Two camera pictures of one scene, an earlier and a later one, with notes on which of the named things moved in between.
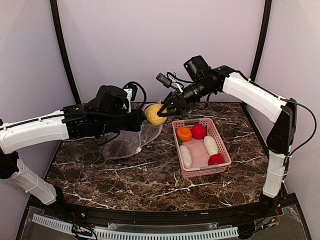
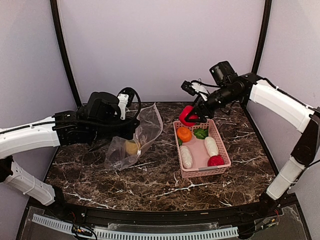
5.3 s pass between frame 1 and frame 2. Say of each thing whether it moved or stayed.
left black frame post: stayed
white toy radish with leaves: stayed
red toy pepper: moved
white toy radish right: stayed
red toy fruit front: stayed
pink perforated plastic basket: stayed
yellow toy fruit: moved
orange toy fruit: stayed
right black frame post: stayed
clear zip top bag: moved
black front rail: stayed
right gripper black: moved
